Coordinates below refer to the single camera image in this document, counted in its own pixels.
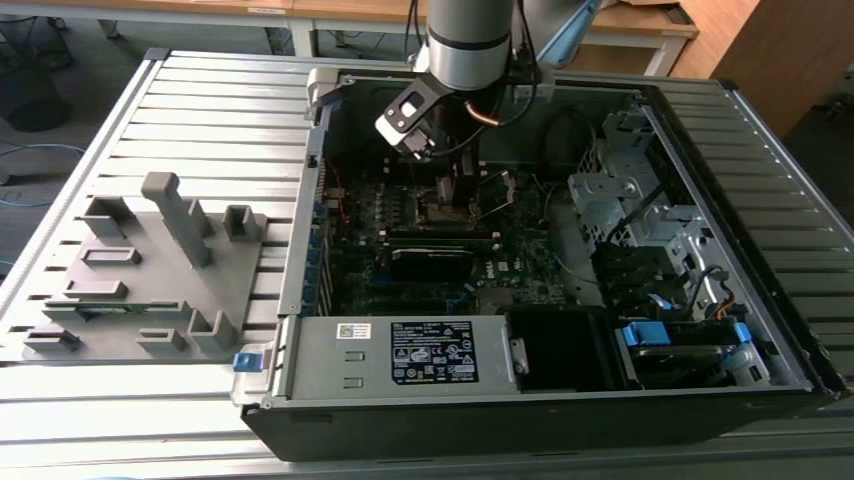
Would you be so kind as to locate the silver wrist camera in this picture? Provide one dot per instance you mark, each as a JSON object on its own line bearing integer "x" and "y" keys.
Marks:
{"x": 400, "y": 117}

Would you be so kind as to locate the wooden cabinet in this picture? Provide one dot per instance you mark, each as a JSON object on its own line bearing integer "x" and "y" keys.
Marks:
{"x": 801, "y": 60}

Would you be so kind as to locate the blue case latch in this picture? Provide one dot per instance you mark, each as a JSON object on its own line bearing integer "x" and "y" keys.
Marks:
{"x": 245, "y": 363}

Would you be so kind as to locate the grey parts rack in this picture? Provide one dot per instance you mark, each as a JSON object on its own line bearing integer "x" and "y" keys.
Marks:
{"x": 167, "y": 280}

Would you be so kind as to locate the wooden desk white frame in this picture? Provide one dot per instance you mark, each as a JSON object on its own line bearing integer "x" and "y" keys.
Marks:
{"x": 167, "y": 5}
{"x": 334, "y": 7}

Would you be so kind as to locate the silver CPU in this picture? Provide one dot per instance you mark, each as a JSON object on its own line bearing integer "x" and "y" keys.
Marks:
{"x": 446, "y": 190}

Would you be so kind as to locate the black plastic bay bracket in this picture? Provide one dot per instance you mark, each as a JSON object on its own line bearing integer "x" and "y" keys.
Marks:
{"x": 627, "y": 270}

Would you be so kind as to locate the silver power supply unit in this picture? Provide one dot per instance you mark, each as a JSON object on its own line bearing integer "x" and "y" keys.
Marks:
{"x": 320, "y": 355}

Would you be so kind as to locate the black PC case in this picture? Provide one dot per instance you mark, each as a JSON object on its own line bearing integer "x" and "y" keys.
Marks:
{"x": 467, "y": 430}

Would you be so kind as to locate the hard disk in blue carrier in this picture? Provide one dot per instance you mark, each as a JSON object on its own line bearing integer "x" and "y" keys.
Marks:
{"x": 643, "y": 334}

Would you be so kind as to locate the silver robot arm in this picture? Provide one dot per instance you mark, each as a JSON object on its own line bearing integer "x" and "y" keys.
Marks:
{"x": 467, "y": 30}

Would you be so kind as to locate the CPU socket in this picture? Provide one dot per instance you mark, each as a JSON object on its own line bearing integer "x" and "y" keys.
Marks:
{"x": 427, "y": 216}

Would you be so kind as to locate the metal locking lever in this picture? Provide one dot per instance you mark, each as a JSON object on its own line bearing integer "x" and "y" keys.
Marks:
{"x": 496, "y": 210}

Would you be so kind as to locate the green RAM stick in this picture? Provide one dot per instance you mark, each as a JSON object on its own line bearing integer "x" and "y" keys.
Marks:
{"x": 109, "y": 311}

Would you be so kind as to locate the silver drive cage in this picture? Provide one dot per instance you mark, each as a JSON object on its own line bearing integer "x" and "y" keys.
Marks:
{"x": 600, "y": 190}

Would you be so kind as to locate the black round bin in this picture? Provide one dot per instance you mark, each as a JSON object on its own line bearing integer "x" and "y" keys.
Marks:
{"x": 36, "y": 107}

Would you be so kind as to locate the green motherboard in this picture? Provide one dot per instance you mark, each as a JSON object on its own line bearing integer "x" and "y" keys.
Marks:
{"x": 527, "y": 250}

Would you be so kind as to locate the black graphics card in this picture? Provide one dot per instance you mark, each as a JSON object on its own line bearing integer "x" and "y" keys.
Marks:
{"x": 430, "y": 267}

